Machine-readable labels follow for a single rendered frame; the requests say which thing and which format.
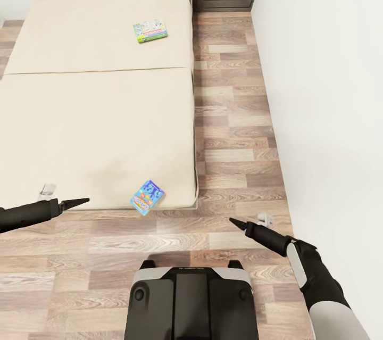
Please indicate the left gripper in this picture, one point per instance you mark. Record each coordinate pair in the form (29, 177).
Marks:
(34, 213)

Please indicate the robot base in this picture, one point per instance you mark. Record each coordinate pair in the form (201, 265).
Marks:
(191, 303)

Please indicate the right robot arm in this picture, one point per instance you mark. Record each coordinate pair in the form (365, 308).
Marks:
(331, 316)

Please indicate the board game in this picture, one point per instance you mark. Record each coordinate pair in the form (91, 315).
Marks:
(147, 196)
(150, 30)

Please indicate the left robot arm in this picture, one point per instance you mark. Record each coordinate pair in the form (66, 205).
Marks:
(31, 214)

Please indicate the bed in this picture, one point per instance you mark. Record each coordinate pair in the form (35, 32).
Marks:
(87, 108)

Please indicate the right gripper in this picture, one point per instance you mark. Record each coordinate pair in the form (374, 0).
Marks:
(260, 234)

